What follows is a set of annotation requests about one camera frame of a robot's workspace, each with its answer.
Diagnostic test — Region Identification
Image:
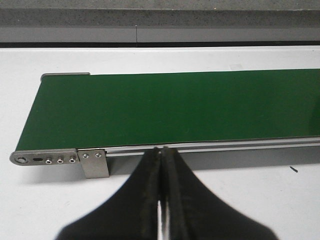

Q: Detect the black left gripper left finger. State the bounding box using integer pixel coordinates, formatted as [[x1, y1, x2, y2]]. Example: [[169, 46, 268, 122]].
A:
[[57, 148, 161, 240]]

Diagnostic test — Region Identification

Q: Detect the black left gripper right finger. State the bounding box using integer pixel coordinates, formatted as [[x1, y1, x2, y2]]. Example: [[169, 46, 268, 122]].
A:
[[161, 147, 277, 240]]

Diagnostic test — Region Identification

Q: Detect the green conveyor belt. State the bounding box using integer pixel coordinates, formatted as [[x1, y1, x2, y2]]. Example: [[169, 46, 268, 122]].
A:
[[16, 69, 320, 151]]

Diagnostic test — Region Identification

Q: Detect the grey stone counter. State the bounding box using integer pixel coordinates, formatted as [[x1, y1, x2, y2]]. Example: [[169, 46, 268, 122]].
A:
[[0, 0, 320, 48]]

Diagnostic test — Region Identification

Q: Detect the aluminium conveyor frame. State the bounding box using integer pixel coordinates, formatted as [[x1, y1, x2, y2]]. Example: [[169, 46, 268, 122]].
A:
[[10, 73, 320, 179]]

